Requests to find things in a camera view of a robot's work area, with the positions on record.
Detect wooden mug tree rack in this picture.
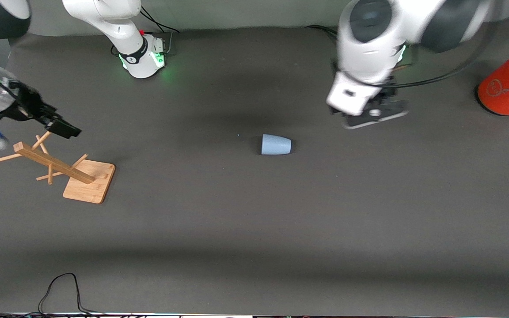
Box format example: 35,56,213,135
0,131,116,204

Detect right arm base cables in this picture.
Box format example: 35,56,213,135
140,5,180,34

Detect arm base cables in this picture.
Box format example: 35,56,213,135
140,5,180,34
305,24,340,41

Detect orange canister with grey lid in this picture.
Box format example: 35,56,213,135
477,44,509,117

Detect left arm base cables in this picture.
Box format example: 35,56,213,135
305,24,340,41

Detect black looped cable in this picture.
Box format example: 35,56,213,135
37,273,107,317

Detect left arm black hose cable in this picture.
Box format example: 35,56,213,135
387,22,498,89

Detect light blue cup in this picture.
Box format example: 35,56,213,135
261,134,292,155

